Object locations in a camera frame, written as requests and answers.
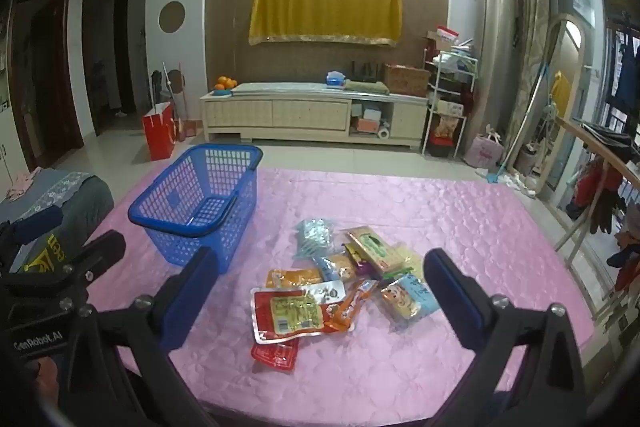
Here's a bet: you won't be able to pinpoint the plain round wall decor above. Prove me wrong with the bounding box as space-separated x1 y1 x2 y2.
159 1 187 32

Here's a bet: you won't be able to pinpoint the silver standing air conditioner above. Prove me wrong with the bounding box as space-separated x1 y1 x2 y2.
474 0 518 142

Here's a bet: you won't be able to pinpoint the green folded cloth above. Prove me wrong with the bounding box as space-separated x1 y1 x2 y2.
344 79 391 96

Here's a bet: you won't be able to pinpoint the blue plastic basket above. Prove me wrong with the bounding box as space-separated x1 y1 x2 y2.
128 144 264 274

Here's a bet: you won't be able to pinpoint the brown cardboard box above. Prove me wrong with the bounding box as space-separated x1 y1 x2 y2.
384 63 432 98

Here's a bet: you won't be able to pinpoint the white storage rack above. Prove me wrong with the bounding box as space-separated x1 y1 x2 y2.
422 37 476 158

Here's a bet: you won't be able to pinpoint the pink cloth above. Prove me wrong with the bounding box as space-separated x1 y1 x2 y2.
5 168 43 202

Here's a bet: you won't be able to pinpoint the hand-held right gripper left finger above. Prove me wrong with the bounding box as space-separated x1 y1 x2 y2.
60 247 221 427

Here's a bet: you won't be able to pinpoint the light blue cartoon snack packet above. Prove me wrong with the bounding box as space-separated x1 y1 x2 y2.
380 273 441 322

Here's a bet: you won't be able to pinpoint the clothes drying rack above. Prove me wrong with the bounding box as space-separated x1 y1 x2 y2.
555 117 640 308

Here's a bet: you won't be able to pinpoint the small red snack packet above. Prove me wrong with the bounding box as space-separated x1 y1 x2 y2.
250 338 300 373

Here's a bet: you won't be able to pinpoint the pink quilted tablecloth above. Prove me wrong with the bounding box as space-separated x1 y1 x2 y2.
85 167 598 427

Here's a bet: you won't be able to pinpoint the broom with white handle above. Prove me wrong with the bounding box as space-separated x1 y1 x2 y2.
161 62 183 128

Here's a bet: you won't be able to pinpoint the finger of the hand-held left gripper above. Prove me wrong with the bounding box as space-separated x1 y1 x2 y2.
0 205 65 253
65 229 127 280

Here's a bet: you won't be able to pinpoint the black router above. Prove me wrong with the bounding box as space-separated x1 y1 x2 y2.
350 59 378 82

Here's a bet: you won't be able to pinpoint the yellow cloth cover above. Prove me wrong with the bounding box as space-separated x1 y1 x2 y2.
248 0 405 48

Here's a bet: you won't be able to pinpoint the blue mop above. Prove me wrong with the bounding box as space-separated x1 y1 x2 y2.
486 62 551 185

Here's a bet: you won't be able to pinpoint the clear silver snack packet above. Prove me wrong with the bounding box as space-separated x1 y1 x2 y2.
292 218 337 260

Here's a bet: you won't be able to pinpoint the dark wooden door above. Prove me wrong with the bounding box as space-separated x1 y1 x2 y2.
7 0 83 170
82 0 136 135

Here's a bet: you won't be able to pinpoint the white snack packet dark print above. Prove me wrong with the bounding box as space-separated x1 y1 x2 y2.
305 281 347 305

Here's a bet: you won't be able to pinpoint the grey cloth with yellow print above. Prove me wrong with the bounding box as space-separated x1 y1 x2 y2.
10 232 81 275

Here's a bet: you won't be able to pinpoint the purple snack packet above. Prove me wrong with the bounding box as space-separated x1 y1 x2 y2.
342 243 381 280

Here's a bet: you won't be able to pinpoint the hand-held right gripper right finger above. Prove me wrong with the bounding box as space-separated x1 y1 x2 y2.
422 248 589 427

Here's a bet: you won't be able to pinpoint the cracker packet with green label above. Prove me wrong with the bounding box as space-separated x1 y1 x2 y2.
347 226 426 280

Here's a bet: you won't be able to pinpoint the red paper bag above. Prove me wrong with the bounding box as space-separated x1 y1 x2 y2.
142 102 177 161

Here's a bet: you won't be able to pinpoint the arched wooden mirror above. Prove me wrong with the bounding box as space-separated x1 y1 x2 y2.
520 13 587 202

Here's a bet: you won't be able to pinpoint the boxes in cabinet shelf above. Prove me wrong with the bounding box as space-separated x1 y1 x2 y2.
350 103 383 132

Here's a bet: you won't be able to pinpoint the orange stick snack packet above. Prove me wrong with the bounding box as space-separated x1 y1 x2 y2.
330 279 379 325

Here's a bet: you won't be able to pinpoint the grey sofa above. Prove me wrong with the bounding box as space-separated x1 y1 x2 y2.
0 169 115 258

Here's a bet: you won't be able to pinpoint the large red snack packet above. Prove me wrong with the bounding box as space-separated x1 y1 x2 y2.
250 286 351 344

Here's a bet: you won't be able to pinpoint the white and blue snack packet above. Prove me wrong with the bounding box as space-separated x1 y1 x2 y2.
312 253 358 283

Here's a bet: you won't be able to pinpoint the pink bag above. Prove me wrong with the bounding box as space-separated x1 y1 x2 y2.
464 132 505 168

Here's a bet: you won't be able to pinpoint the patterned curtain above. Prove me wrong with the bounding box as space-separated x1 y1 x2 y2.
507 0 548 158

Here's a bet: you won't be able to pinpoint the beige tv cabinet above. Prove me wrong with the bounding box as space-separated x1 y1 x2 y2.
200 82 431 152

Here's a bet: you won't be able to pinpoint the white lace cover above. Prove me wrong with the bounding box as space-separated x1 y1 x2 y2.
20 171 96 220

